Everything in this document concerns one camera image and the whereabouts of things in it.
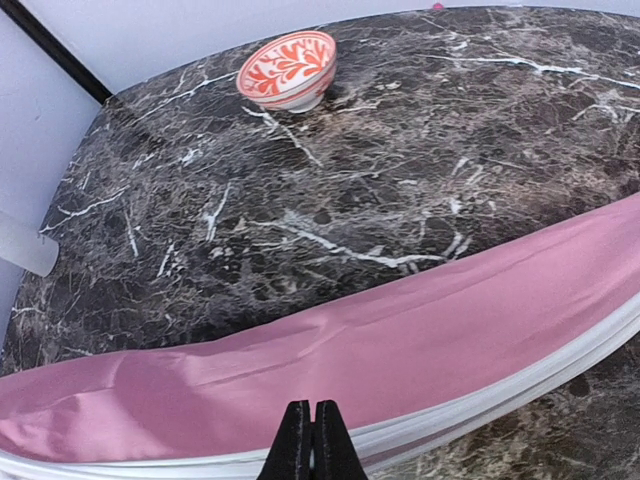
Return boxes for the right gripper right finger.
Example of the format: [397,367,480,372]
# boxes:
[312,400,368,480]

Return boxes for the left black frame post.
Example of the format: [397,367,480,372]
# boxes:
[1,0,113,104]

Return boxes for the red white patterned bowl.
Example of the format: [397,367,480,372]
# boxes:
[236,30,337,113]

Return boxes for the white shuttlecock tube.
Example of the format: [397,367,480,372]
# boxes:
[0,212,60,277]

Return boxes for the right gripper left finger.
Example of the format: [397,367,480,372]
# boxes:
[257,400,312,480]

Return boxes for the pink racket bag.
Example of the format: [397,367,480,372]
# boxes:
[1,196,639,479]

